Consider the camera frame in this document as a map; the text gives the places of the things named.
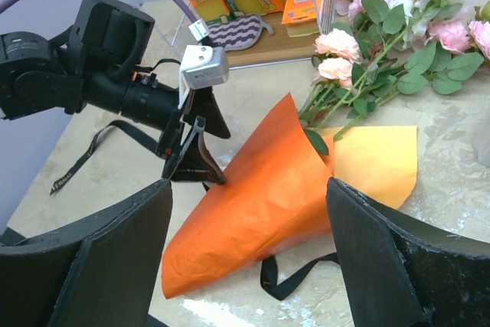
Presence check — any purple wavy sponge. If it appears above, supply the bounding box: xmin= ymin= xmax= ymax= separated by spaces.
xmin=208 ymin=14 xmax=275 ymax=51

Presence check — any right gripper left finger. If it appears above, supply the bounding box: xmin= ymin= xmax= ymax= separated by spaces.
xmin=1 ymin=180 xmax=173 ymax=326

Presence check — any orange wrapping paper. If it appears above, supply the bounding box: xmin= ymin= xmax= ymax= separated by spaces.
xmin=162 ymin=95 xmax=418 ymax=299

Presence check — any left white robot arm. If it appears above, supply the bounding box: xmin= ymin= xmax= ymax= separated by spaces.
xmin=1 ymin=0 xmax=230 ymax=185

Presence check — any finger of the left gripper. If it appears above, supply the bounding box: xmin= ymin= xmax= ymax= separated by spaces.
xmin=183 ymin=87 xmax=231 ymax=139
xmin=162 ymin=116 xmax=227 ymax=185

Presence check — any orange box bottom right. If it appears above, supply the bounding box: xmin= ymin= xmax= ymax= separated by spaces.
xmin=282 ymin=0 xmax=322 ymax=38

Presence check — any black printed ribbon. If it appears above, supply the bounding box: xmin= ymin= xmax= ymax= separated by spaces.
xmin=50 ymin=119 xmax=339 ymax=301

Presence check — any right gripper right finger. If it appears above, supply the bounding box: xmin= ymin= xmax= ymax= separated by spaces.
xmin=326 ymin=178 xmax=489 ymax=326

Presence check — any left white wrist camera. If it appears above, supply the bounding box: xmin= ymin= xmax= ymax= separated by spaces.
xmin=178 ymin=45 xmax=229 ymax=109

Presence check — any white wire wooden shelf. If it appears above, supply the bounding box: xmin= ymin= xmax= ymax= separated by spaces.
xmin=227 ymin=0 xmax=335 ymax=70

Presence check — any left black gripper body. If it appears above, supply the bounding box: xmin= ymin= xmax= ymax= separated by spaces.
xmin=118 ymin=74 xmax=184 ymax=159

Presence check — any pink flower bouquet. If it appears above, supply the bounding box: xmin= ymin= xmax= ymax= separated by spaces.
xmin=299 ymin=0 xmax=489 ymax=156

